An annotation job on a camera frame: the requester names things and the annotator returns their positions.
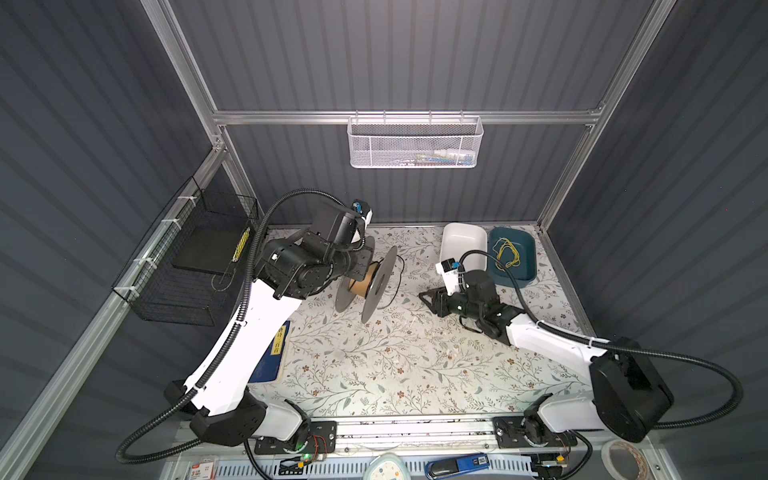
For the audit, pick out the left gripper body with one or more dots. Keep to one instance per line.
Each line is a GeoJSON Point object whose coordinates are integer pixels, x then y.
{"type": "Point", "coordinates": [355, 262]}

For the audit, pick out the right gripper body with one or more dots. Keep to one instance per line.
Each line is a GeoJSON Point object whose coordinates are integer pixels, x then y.
{"type": "Point", "coordinates": [459, 305]}

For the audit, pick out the grey perforated cable spool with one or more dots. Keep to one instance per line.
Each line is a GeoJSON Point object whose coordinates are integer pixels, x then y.
{"type": "Point", "coordinates": [370, 288]}

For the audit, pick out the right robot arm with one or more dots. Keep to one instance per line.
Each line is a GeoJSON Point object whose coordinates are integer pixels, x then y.
{"type": "Point", "coordinates": [627, 396]}

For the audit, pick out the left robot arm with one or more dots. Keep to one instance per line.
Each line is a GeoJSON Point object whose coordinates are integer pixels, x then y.
{"type": "Point", "coordinates": [279, 275]}

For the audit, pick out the white plastic bin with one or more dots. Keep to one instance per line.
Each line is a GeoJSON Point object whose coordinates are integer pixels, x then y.
{"type": "Point", "coordinates": [457, 239]}

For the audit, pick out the teal plastic bin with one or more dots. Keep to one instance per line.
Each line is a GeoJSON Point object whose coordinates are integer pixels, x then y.
{"type": "Point", "coordinates": [513, 250]}

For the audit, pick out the floral table mat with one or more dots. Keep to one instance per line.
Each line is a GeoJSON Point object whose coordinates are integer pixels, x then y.
{"type": "Point", "coordinates": [405, 360]}

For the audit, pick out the yellow marker pen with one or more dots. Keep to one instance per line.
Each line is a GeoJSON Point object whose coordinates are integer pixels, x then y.
{"type": "Point", "coordinates": [242, 242]}

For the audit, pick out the black flat pad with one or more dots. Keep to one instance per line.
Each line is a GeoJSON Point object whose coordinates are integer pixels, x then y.
{"type": "Point", "coordinates": [207, 251]}

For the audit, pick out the blue book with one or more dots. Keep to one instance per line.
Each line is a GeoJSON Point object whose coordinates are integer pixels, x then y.
{"type": "Point", "coordinates": [269, 366]}

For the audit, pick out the blue utility tool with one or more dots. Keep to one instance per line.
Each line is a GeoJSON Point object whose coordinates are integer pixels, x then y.
{"type": "Point", "coordinates": [456, 466]}

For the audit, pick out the white round device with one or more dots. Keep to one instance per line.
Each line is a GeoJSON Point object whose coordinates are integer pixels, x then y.
{"type": "Point", "coordinates": [387, 466]}

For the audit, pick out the tape roll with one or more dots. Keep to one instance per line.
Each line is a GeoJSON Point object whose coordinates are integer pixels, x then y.
{"type": "Point", "coordinates": [624, 461]}

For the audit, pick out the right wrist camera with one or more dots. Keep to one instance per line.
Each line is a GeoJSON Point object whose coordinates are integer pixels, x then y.
{"type": "Point", "coordinates": [452, 273]}

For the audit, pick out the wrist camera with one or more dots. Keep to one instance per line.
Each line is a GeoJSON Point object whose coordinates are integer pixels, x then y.
{"type": "Point", "coordinates": [452, 273]}
{"type": "Point", "coordinates": [364, 211]}

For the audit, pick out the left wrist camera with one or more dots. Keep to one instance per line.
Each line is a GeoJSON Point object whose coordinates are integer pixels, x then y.
{"type": "Point", "coordinates": [364, 211]}

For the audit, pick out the white wire wall basket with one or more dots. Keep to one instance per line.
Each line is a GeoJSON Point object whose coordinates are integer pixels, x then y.
{"type": "Point", "coordinates": [414, 141]}

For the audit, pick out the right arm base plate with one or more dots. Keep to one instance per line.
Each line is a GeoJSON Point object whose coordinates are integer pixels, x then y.
{"type": "Point", "coordinates": [520, 432]}

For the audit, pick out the black wire wall basket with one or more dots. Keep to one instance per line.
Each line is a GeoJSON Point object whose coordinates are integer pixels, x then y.
{"type": "Point", "coordinates": [158, 292]}

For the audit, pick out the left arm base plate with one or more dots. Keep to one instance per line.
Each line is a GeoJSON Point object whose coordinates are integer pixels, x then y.
{"type": "Point", "coordinates": [321, 438]}

